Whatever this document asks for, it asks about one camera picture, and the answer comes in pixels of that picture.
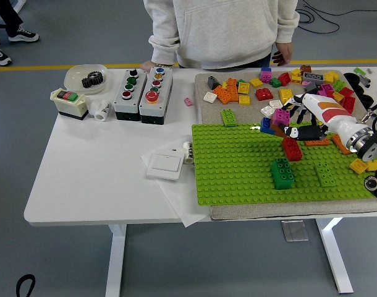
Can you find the robot right hand white shell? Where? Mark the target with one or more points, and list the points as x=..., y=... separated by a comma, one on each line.
x=330, y=117

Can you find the person's right hand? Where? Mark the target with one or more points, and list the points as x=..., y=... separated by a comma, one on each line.
x=147, y=65

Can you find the person's left hand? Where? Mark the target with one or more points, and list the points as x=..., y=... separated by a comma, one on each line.
x=282, y=54

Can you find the pink square brick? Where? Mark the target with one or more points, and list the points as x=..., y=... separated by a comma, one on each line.
x=280, y=116
x=265, y=77

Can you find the brown brick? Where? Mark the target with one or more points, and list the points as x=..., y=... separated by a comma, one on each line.
x=276, y=130
x=306, y=68

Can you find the blue brick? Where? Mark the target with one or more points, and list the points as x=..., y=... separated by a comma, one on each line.
x=265, y=125
x=266, y=70

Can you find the dark green tall brick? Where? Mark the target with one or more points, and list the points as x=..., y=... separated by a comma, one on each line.
x=282, y=174

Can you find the person's right forearm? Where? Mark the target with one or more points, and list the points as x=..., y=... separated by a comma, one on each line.
x=163, y=46

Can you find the person's left forearm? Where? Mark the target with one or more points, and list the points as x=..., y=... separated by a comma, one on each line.
x=285, y=24

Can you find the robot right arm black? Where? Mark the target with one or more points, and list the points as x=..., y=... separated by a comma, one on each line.
x=360, y=140

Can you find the green baseplate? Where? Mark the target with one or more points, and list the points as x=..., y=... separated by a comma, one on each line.
x=225, y=161

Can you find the magenta brick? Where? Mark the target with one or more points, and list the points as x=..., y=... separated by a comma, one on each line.
x=328, y=94
x=326, y=88

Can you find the orange long brick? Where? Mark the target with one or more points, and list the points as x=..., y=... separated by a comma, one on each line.
x=315, y=143
x=339, y=143
x=222, y=94

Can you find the grey four-button control box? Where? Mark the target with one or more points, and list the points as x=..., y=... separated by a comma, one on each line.
x=129, y=92

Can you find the small pink brick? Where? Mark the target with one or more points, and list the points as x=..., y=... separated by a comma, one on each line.
x=188, y=101
x=305, y=83

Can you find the grey long brick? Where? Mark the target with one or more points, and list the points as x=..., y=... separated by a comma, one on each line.
x=313, y=77

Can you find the yellow square brick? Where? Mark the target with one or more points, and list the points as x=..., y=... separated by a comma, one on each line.
x=244, y=100
x=243, y=88
x=256, y=82

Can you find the grey control box emergency stop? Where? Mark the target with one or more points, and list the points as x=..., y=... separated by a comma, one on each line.
x=154, y=105

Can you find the red square brick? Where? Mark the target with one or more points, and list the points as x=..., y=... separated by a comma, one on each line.
x=264, y=94

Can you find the grey metal clip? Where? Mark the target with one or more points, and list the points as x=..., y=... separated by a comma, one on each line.
x=365, y=81

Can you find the white square brick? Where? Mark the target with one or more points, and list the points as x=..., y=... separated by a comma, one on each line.
x=268, y=111
x=275, y=104
x=210, y=97

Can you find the red long brick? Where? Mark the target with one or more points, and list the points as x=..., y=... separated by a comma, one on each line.
x=292, y=151

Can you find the black gear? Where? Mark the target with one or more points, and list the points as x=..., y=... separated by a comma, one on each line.
x=87, y=83
x=95, y=77

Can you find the light green small flat piece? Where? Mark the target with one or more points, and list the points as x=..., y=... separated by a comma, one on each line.
x=359, y=71

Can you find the light green flat long brick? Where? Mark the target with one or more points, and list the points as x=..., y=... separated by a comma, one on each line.
x=325, y=174

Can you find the small grey metal part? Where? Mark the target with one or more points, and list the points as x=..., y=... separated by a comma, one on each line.
x=368, y=71

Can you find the white tube with writing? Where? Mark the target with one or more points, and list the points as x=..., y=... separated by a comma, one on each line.
x=188, y=153
x=102, y=110

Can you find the person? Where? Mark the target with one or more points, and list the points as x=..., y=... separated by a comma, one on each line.
x=21, y=34
x=222, y=31

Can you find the dark grey sloped brick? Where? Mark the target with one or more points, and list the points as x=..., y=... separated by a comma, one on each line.
x=213, y=83

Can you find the plain white tube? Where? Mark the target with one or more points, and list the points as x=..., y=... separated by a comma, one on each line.
x=92, y=106

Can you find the white bowl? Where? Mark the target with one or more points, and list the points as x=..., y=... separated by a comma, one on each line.
x=74, y=75

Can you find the light green six-stud brick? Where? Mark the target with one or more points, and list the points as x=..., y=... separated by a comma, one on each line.
x=228, y=117

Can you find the metal floor plate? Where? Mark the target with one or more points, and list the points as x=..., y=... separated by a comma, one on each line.
x=295, y=230

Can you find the white paper sheet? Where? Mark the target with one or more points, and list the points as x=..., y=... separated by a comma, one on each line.
x=176, y=198

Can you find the white table leg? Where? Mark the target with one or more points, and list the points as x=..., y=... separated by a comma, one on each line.
x=333, y=253
x=116, y=263

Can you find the cream switch box red green buttons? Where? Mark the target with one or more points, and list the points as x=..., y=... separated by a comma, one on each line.
x=68, y=105

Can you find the white wall switch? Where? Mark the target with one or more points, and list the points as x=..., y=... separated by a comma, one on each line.
x=164, y=167

